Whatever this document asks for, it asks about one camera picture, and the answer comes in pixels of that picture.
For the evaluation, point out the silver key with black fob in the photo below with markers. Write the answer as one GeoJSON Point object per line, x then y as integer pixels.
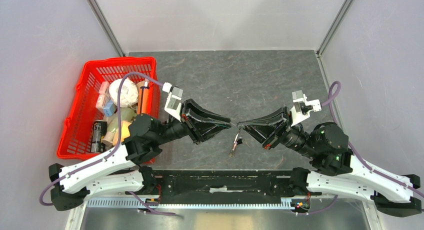
{"type": "Point", "coordinates": [242, 141]}

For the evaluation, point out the perforated cable duct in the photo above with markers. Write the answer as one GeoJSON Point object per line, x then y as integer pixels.
{"type": "Point", "coordinates": [132, 203]}

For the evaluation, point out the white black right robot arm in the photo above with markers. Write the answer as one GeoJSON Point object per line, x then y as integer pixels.
{"type": "Point", "coordinates": [336, 169]}

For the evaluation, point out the large silver keyring with clips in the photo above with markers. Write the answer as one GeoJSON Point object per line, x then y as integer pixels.
{"type": "Point", "coordinates": [235, 143]}

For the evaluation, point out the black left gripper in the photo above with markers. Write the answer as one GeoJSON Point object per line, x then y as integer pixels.
{"type": "Point", "coordinates": [209, 129]}

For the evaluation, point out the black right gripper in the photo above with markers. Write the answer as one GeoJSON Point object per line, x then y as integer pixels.
{"type": "Point", "coordinates": [260, 132]}

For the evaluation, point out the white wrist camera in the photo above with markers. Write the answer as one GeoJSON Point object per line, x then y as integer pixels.
{"type": "Point", "coordinates": [302, 107]}
{"type": "Point", "coordinates": [173, 104]}

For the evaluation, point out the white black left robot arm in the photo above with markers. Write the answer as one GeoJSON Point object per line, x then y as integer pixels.
{"type": "Point", "coordinates": [122, 169]}

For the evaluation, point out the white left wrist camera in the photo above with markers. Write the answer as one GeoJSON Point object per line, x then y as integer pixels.
{"type": "Point", "coordinates": [173, 104]}

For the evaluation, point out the red plastic basket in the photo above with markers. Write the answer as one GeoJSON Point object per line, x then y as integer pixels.
{"type": "Point", "coordinates": [76, 139]}

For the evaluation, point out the orange tube box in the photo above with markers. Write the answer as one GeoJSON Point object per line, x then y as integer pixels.
{"type": "Point", "coordinates": [143, 96]}

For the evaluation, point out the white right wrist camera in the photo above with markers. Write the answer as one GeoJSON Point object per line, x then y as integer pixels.
{"type": "Point", "coordinates": [302, 107]}

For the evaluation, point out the black can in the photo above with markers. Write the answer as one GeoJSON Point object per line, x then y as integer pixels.
{"type": "Point", "coordinates": [99, 130]}

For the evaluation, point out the white crumpled ball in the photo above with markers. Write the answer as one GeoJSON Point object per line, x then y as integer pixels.
{"type": "Point", "coordinates": [129, 93]}

